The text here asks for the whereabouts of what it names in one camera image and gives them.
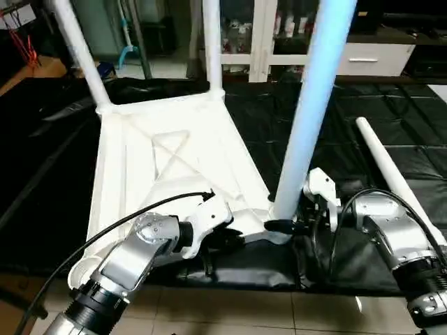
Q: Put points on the white plastic table top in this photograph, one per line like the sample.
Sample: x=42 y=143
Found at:
x=160 y=153

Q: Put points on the white plastic table leg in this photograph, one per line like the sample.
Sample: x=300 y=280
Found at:
x=311 y=105
x=394 y=171
x=82 y=52
x=212 y=45

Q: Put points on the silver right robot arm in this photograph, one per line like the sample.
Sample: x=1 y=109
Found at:
x=398 y=237

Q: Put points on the black work mat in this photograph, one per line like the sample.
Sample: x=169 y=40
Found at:
x=307 y=265

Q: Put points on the white drawer unit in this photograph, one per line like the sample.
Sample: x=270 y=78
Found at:
x=367 y=59

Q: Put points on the white glass-door cabinet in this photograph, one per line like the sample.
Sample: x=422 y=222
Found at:
x=262 y=35

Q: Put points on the blue and yellow box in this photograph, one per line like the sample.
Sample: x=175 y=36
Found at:
x=105 y=70

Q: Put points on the brown wooden desk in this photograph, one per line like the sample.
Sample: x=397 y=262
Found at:
x=28 y=77

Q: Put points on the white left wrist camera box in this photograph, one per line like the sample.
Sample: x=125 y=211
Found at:
x=208 y=216

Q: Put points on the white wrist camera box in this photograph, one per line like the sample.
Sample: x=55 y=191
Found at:
x=208 y=216
x=321 y=192

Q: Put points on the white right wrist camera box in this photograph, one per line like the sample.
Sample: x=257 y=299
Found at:
x=321 y=192

